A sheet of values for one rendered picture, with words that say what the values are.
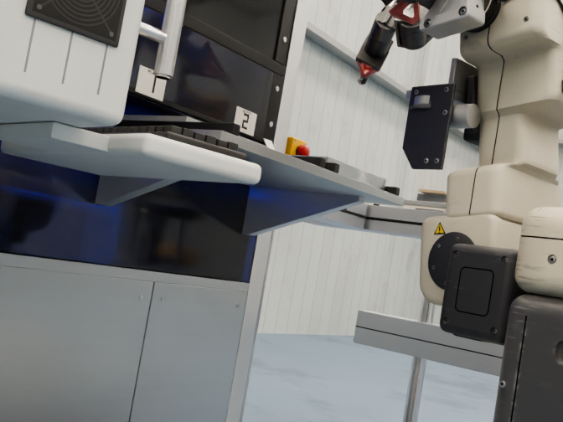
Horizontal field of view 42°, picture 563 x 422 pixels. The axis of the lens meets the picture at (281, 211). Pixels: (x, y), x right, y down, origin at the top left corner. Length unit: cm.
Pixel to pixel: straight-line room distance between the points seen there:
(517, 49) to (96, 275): 96
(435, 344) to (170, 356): 106
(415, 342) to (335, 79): 519
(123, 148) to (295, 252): 621
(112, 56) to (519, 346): 65
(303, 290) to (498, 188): 612
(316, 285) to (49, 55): 678
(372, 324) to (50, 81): 200
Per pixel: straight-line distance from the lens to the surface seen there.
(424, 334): 261
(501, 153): 137
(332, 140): 753
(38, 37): 88
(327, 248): 765
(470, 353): 255
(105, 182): 160
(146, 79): 170
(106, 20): 91
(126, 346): 174
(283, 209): 190
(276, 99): 206
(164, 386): 186
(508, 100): 138
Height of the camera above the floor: 67
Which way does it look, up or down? 4 degrees up
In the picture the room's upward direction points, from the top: 10 degrees clockwise
